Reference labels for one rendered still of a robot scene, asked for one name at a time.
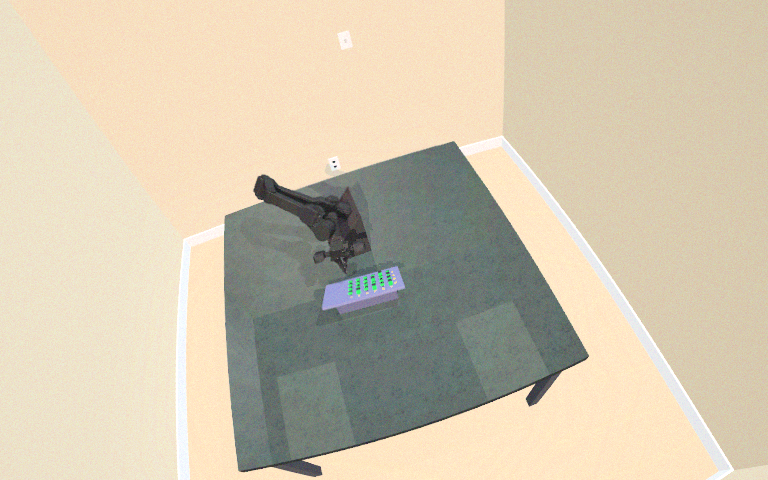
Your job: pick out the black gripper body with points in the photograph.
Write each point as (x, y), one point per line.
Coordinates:
(321, 255)

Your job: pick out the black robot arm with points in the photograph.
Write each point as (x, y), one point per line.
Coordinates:
(318, 213)

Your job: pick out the blue switch panel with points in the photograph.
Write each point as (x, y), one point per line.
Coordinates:
(363, 291)

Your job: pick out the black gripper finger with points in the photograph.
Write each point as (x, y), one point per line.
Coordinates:
(345, 261)
(339, 263)

